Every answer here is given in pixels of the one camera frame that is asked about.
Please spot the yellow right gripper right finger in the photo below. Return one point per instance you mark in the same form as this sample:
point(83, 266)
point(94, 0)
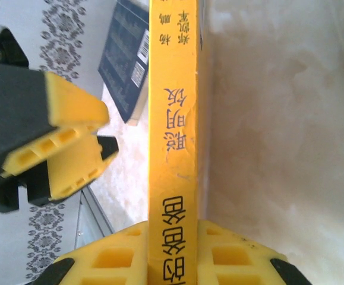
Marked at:
point(234, 261)

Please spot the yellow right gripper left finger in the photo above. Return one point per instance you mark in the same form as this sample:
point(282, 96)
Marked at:
point(109, 261)

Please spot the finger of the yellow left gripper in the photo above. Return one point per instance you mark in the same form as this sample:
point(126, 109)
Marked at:
point(73, 166)
point(76, 104)

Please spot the black paperback book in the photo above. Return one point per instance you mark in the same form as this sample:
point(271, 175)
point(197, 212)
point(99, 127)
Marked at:
point(121, 59)

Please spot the yellow paperback book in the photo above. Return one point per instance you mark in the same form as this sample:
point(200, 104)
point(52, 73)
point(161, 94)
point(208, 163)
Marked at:
point(171, 178)

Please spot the aluminium table edge rail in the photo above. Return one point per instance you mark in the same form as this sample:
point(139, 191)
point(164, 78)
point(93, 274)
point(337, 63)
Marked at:
point(96, 216)

